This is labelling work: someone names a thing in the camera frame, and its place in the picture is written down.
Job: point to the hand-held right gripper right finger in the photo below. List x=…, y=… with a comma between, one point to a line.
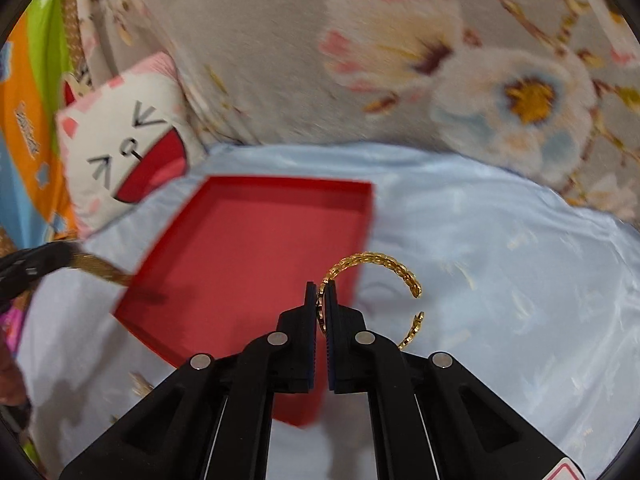
x=330, y=322

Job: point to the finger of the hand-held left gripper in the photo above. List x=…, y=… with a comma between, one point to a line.
x=35, y=262

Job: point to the grey floral blanket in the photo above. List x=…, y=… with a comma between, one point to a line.
x=260, y=35

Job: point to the colourful cartoon bed sheet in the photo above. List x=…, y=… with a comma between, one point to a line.
x=30, y=110

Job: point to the red jewelry box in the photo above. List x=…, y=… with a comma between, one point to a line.
x=250, y=260

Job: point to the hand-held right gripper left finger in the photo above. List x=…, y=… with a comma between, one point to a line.
x=311, y=312

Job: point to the white cat face pillow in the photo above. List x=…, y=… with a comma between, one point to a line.
x=125, y=125

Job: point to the light blue satin cover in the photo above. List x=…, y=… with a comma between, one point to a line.
x=500, y=285

